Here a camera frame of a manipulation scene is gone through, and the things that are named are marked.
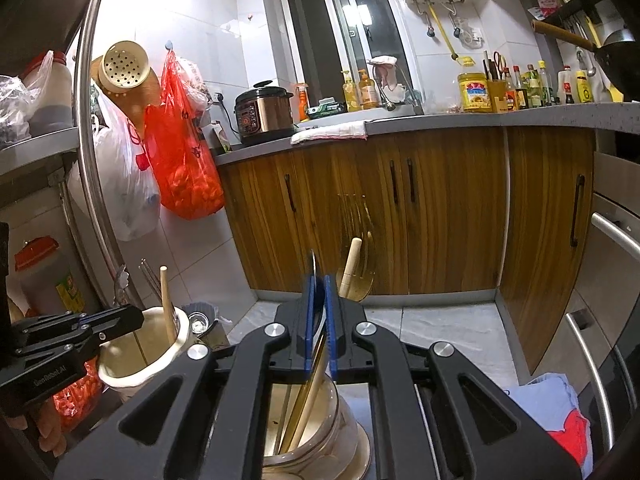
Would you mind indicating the cream floral ceramic utensil holder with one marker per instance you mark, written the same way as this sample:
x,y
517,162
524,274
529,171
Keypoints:
x,y
160,357

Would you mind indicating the orange liquid bottle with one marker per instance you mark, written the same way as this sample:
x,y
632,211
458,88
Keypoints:
x,y
370,92

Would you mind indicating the small carton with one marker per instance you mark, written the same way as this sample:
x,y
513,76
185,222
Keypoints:
x,y
220,137

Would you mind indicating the green flat box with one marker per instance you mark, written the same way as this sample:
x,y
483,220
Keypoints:
x,y
327,109

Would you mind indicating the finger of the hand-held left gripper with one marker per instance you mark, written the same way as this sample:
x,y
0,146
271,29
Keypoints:
x,y
60,346
120,316

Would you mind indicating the plastic oil jug red cap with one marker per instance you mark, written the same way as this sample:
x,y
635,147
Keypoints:
x,y
45,285

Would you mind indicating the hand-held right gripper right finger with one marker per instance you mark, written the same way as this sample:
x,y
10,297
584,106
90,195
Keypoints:
x,y
400,365

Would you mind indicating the yellow plastic jar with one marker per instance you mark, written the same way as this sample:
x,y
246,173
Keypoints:
x,y
472,94

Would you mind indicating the red mesh bag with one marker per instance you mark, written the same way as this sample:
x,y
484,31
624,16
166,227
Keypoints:
x,y
80,400

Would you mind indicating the steel faucet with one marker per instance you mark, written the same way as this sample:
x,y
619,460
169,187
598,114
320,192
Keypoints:
x,y
412,100

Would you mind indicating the white rag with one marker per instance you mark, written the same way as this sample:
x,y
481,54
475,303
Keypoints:
x,y
387,72

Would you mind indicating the wooden kitchen cabinet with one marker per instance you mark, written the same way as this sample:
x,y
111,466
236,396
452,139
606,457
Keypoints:
x,y
450,210

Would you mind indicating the hanging red plastic bag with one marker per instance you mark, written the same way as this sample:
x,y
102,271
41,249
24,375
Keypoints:
x,y
185,170

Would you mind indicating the black wall utensil rack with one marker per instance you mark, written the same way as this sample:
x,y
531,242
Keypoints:
x,y
565,7

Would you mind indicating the clear plastic bag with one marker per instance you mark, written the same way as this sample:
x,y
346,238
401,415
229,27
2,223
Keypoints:
x,y
15,95

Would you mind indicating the white jar red lid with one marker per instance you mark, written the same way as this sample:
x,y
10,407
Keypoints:
x,y
52,95

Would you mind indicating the black wok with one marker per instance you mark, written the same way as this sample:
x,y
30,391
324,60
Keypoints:
x,y
622,67

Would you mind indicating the grey kitchen countertop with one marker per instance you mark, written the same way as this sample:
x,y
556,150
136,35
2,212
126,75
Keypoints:
x,y
450,119

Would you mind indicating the silver fork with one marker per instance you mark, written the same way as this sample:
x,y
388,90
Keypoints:
x,y
150,285

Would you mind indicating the tan round strainer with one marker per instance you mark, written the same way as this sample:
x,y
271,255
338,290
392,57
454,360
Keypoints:
x,y
147,105

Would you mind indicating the curved steel rail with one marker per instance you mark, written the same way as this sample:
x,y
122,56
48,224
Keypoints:
x,y
90,135

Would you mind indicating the orange spray bottle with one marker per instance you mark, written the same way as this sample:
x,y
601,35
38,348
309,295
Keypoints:
x,y
302,105

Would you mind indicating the white printed plastic bag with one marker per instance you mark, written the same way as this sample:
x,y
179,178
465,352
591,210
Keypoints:
x,y
195,85

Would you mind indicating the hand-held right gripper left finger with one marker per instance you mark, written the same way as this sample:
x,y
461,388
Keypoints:
x,y
235,360

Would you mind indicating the dark grey container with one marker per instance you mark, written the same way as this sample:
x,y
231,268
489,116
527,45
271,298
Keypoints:
x,y
217,334

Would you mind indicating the black built-in oven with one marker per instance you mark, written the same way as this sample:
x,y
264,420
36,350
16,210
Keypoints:
x,y
625,310

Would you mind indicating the yellow knife holder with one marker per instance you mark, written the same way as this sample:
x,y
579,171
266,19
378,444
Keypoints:
x,y
496,97

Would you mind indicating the row of sauce bottles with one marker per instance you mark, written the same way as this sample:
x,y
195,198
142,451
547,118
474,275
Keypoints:
x,y
535,87

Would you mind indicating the kitchen window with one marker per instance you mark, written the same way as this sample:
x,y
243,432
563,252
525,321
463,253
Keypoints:
x,y
320,35

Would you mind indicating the rice cooker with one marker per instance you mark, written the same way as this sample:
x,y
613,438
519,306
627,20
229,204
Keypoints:
x,y
265,115

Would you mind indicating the person's left hand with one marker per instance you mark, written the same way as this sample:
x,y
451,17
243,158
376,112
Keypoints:
x,y
50,430

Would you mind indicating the large silver spoon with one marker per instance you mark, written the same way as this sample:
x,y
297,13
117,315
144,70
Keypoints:
x,y
312,265

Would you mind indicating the blue printed cloth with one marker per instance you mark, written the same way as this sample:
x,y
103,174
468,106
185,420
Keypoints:
x,y
550,400

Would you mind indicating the stainless steel shelf rack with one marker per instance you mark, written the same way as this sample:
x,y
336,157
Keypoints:
x,y
45,142

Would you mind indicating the white dish cloth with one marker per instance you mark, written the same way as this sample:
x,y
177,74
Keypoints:
x,y
335,131

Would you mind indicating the beige chopstick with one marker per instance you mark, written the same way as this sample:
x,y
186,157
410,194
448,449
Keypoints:
x,y
166,300
351,265

